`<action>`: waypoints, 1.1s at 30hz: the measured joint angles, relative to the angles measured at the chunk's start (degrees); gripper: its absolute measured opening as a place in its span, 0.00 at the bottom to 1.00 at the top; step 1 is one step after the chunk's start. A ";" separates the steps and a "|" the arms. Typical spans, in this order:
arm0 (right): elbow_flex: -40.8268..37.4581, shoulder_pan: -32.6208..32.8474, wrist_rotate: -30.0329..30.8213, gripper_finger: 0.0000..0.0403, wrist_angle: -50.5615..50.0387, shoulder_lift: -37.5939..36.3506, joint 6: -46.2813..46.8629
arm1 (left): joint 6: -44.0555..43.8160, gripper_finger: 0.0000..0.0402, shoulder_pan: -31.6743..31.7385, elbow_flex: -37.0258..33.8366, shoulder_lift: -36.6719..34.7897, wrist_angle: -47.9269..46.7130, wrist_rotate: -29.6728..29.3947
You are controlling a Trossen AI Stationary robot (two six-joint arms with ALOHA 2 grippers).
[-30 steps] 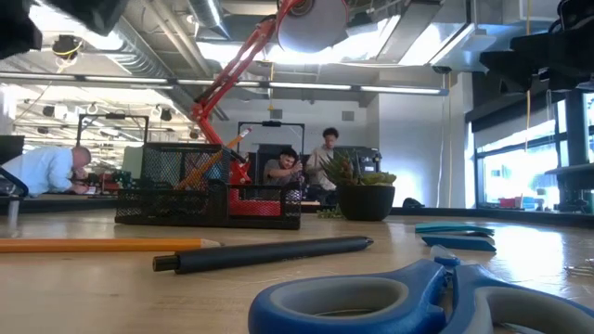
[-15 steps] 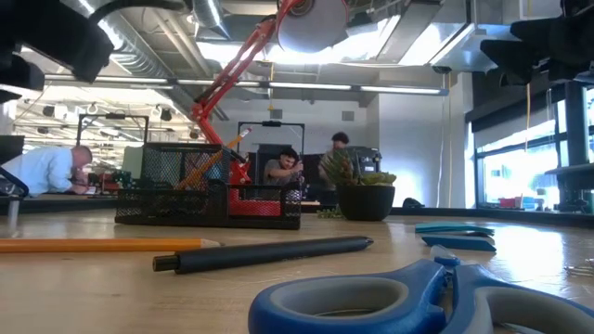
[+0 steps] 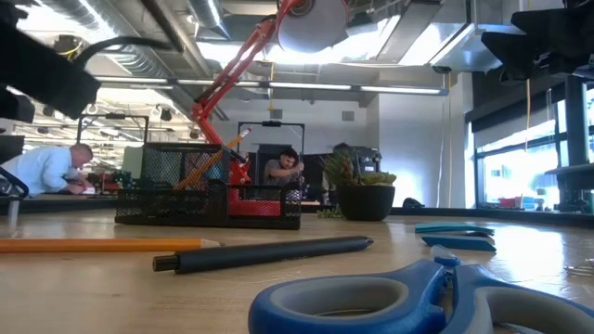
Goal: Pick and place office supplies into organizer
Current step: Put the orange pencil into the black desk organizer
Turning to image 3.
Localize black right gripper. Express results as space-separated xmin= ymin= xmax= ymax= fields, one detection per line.
xmin=481 ymin=0 xmax=594 ymax=83

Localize yellow wooden pencil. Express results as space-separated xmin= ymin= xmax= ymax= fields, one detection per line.
xmin=174 ymin=127 xmax=253 ymax=192
xmin=0 ymin=237 xmax=224 ymax=254

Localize blue sticky note pad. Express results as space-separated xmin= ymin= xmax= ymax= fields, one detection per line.
xmin=414 ymin=221 xmax=496 ymax=237
xmin=420 ymin=234 xmax=497 ymax=253

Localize blue handled scissors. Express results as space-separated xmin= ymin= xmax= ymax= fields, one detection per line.
xmin=247 ymin=244 xmax=594 ymax=334

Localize black click pen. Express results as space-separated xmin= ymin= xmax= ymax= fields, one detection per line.
xmin=151 ymin=235 xmax=375 ymax=276

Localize black mesh desk organizer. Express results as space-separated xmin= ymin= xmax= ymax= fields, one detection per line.
xmin=114 ymin=141 xmax=303 ymax=231

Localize black ceiling sensor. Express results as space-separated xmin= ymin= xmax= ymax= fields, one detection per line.
xmin=52 ymin=33 xmax=86 ymax=62

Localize black monitor screen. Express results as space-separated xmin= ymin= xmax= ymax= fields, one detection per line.
xmin=0 ymin=135 xmax=26 ymax=165

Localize person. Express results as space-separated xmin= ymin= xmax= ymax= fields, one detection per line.
xmin=0 ymin=142 xmax=95 ymax=199
xmin=262 ymin=147 xmax=306 ymax=187

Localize fluorescent tube light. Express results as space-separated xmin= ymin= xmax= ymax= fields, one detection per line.
xmin=95 ymin=75 xmax=450 ymax=97

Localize black cabinet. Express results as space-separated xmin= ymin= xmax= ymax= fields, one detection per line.
xmin=331 ymin=145 xmax=383 ymax=187

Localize succulent in black pot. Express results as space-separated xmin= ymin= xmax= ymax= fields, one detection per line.
xmin=317 ymin=150 xmax=398 ymax=223

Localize yellow hanging cord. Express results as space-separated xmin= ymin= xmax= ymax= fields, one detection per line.
xmin=523 ymin=76 xmax=533 ymax=154

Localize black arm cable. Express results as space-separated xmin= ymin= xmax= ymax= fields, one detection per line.
xmin=73 ymin=35 xmax=175 ymax=67

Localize black metal frame stand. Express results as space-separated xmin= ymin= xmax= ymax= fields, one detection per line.
xmin=75 ymin=112 xmax=151 ymax=166
xmin=236 ymin=120 xmax=306 ymax=187

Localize black vertical post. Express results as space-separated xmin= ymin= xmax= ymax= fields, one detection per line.
xmin=546 ymin=76 xmax=594 ymax=213

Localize black metal table frame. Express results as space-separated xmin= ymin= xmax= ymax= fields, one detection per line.
xmin=0 ymin=194 xmax=594 ymax=229

